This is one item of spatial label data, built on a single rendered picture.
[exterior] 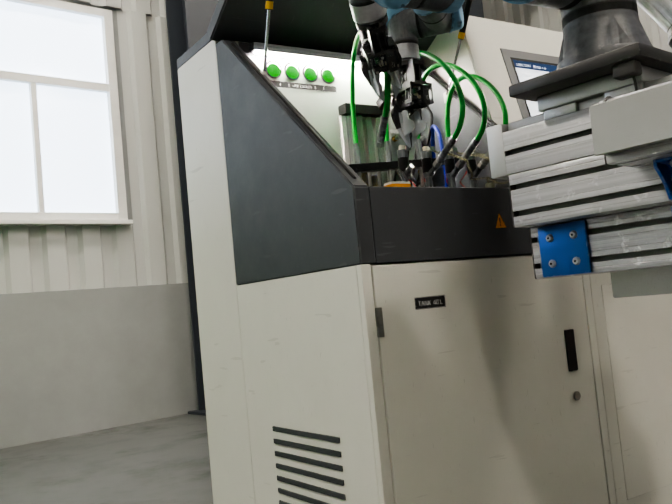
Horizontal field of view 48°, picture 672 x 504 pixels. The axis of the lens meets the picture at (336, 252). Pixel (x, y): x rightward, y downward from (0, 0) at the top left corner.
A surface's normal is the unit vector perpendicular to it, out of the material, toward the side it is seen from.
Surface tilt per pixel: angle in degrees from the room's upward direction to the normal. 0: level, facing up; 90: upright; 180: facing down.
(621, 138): 90
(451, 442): 90
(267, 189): 90
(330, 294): 90
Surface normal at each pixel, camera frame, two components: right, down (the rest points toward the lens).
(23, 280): 0.65, -0.11
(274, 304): -0.83, 0.04
